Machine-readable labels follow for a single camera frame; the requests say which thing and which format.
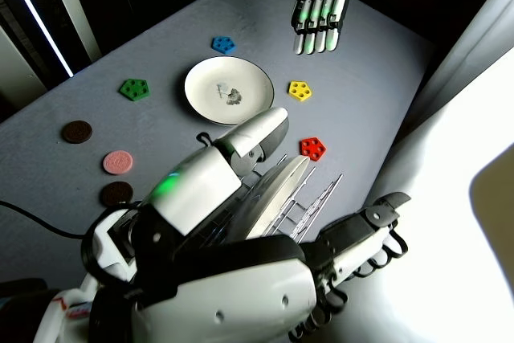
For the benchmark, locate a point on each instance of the plain white plate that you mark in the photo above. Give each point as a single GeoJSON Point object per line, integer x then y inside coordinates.
{"type": "Point", "coordinates": [281, 186]}

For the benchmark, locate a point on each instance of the black-rimmed white leaf plate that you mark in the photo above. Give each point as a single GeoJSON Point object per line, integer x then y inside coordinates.
{"type": "Point", "coordinates": [217, 98]}

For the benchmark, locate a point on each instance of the yellow pentagon block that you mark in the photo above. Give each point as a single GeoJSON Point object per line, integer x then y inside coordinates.
{"type": "Point", "coordinates": [300, 91]}

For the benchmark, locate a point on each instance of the blue pentagon block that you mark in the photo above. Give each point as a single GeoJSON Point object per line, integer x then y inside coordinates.
{"type": "Point", "coordinates": [224, 45]}

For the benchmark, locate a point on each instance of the red pentagon block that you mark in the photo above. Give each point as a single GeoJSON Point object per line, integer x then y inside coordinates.
{"type": "Point", "coordinates": [312, 149]}

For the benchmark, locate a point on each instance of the grey table cloth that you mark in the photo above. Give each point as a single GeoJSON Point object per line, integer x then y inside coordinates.
{"type": "Point", "coordinates": [160, 37]}

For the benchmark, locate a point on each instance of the green pentagon block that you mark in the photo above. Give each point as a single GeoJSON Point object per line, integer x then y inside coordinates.
{"type": "Point", "coordinates": [134, 90]}

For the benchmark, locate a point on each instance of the pink sandwich cookie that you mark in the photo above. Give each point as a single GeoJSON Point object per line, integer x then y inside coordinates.
{"type": "Point", "coordinates": [117, 162]}

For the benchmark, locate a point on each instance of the beige panel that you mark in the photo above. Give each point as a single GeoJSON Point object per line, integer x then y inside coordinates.
{"type": "Point", "coordinates": [494, 214]}

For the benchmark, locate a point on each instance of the white light strip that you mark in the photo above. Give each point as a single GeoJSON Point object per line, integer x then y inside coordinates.
{"type": "Point", "coordinates": [38, 17]}

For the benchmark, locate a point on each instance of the brown sandwich cookie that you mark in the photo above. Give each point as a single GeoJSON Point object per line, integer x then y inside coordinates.
{"type": "Point", "coordinates": [116, 193]}
{"type": "Point", "coordinates": [76, 132]}

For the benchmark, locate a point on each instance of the white post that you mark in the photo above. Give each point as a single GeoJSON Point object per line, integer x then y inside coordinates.
{"type": "Point", "coordinates": [72, 9]}

